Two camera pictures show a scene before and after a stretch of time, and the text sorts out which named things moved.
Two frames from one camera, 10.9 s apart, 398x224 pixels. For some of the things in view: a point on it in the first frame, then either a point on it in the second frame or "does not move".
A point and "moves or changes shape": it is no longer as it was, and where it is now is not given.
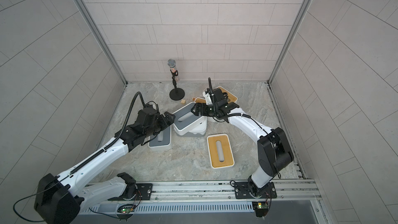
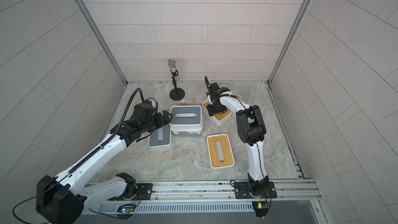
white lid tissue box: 201,129 moves or changes shape
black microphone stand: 176,94 does not move
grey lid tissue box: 185,121 moves or changes shape
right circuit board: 261,209 does not move
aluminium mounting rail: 297,193 does not move
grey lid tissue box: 161,140 does not move
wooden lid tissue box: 220,151 does not move
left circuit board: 125,211 does not move
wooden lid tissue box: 200,100 moves or changes shape
